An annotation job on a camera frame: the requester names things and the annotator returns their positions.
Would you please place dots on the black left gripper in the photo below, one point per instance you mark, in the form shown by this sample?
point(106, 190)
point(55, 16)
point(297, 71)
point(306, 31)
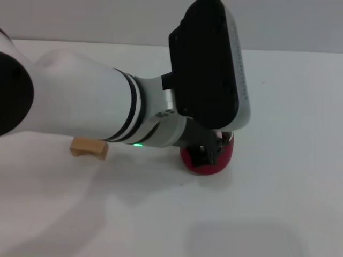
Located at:
point(197, 134)

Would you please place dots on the silver knurled mount rod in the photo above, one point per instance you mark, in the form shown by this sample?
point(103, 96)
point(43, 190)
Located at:
point(169, 100)

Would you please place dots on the plain notched wooden block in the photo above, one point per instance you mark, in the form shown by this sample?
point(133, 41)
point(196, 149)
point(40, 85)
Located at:
point(85, 146)

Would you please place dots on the red ceramic cup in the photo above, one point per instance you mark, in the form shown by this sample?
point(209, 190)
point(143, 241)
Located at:
point(209, 169)

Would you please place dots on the black grey wrist camera box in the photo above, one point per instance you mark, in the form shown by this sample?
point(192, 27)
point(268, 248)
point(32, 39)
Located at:
point(203, 67)

